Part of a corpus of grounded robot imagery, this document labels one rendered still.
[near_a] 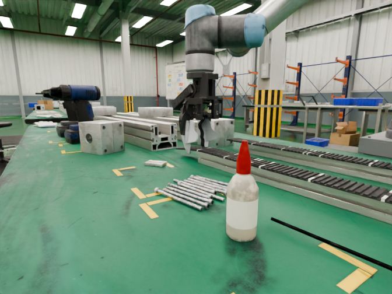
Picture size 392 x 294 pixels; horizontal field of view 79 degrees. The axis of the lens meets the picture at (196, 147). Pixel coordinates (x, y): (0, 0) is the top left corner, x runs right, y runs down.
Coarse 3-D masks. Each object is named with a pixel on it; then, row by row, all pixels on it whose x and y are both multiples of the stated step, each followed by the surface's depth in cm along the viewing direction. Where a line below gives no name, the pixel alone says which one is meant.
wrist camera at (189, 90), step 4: (188, 88) 63; (192, 88) 62; (184, 92) 64; (188, 92) 63; (192, 92) 62; (180, 96) 66; (184, 96) 64; (188, 96) 64; (176, 100) 68; (180, 100) 66; (172, 104) 70; (176, 104) 68; (180, 104) 68; (176, 108) 70; (180, 108) 70
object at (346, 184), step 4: (344, 180) 39; (348, 180) 39; (336, 184) 37; (340, 184) 37; (344, 184) 38; (348, 184) 37; (352, 184) 37; (336, 188) 36; (340, 188) 36; (344, 188) 35; (348, 188) 36
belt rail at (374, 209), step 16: (208, 160) 61; (224, 160) 55; (256, 176) 49; (272, 176) 46; (288, 176) 43; (304, 192) 41; (320, 192) 39; (336, 192) 37; (352, 208) 35; (368, 208) 34; (384, 208) 32
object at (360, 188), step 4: (356, 184) 37; (360, 184) 37; (364, 184) 38; (368, 184) 37; (352, 188) 35; (356, 188) 36; (360, 188) 35; (364, 188) 35; (368, 188) 36; (352, 192) 35; (356, 192) 34; (360, 192) 34
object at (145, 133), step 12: (96, 120) 119; (108, 120) 105; (120, 120) 95; (132, 120) 103; (144, 120) 94; (132, 132) 87; (144, 132) 79; (156, 132) 78; (168, 132) 81; (132, 144) 88; (144, 144) 80; (156, 144) 78; (168, 144) 83
